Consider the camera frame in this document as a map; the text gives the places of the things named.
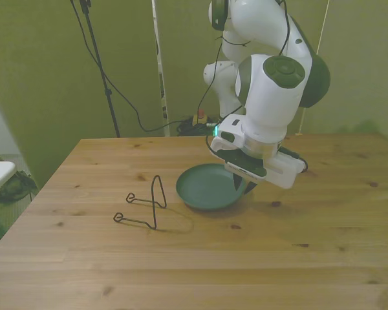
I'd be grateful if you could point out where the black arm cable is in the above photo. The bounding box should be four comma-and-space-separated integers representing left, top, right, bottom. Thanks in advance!
197, 0, 309, 174

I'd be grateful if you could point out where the black tripod cable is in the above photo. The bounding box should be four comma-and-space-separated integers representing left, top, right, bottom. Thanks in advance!
69, 0, 189, 134

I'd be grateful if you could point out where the dark green plate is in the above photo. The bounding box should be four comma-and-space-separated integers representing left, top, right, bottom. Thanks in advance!
175, 163, 248, 211

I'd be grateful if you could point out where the red emergency stop button box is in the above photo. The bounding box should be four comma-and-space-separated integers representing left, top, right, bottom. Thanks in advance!
191, 109, 208, 127

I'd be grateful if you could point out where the dark green bag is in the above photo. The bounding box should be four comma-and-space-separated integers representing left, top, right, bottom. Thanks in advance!
0, 172, 39, 205

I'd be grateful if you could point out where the thin white slanted strip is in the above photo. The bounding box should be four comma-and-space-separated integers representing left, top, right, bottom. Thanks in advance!
298, 0, 331, 135

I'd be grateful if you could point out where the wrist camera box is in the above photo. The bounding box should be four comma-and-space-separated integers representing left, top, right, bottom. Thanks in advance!
217, 149, 268, 179

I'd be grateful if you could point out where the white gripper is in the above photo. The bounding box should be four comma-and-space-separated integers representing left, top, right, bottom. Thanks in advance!
232, 151, 307, 196

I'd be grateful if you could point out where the black cable bundle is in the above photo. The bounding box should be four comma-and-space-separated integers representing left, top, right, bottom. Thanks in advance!
176, 118, 215, 137

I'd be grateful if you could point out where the white divider joint strip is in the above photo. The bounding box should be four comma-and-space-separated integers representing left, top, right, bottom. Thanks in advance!
151, 0, 169, 137

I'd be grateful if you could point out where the black wire plate stand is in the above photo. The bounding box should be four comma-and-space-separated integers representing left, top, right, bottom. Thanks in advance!
113, 174, 167, 231

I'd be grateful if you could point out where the black camera tripod pole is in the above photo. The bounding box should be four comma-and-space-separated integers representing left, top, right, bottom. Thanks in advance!
78, 0, 122, 138

